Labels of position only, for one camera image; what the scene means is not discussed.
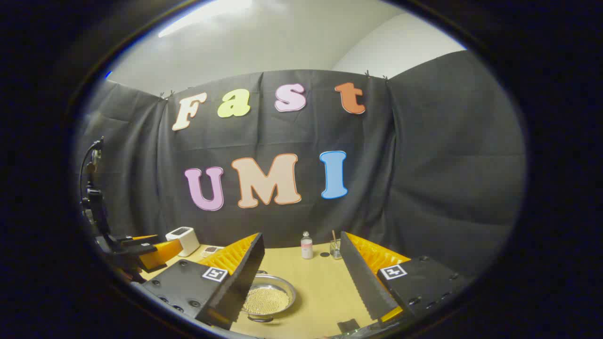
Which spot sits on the clear bottle with pink label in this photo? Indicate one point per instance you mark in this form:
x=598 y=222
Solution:
x=306 y=247

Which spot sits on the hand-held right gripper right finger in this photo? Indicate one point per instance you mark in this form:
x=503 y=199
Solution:
x=360 y=273

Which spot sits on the pile of yellow soybeans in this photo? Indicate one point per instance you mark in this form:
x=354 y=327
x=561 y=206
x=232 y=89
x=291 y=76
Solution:
x=266 y=301

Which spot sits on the small black object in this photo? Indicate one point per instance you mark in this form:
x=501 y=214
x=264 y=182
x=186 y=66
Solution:
x=348 y=326

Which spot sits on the wooden stick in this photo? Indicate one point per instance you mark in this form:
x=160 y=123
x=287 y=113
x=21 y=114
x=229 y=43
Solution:
x=334 y=238

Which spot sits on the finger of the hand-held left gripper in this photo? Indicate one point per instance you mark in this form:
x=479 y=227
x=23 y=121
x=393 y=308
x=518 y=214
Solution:
x=162 y=254
x=141 y=241

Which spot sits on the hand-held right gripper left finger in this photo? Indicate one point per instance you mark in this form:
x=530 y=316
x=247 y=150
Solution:
x=245 y=268

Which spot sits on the glass beaker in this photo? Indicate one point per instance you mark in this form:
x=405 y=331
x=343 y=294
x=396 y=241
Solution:
x=336 y=252

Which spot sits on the white toaster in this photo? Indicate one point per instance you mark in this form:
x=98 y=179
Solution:
x=183 y=240

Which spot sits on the white divided dish of beans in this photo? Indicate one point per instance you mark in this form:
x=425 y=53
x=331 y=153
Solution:
x=212 y=250

